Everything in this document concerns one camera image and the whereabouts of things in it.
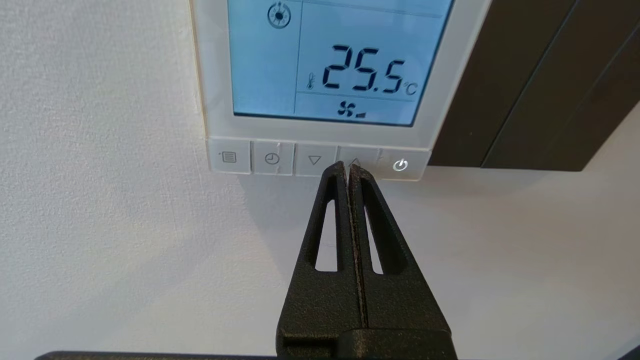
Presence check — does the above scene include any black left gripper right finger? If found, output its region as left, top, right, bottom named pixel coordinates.
left=348, top=163, right=452, bottom=331

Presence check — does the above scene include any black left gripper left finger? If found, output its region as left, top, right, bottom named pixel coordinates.
left=276, top=161, right=368, bottom=360

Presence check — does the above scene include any white wall thermostat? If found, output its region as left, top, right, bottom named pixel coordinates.
left=189, top=0, right=494, bottom=183

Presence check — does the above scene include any dark grey wall switch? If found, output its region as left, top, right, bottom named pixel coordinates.
left=428, top=0, right=640, bottom=173

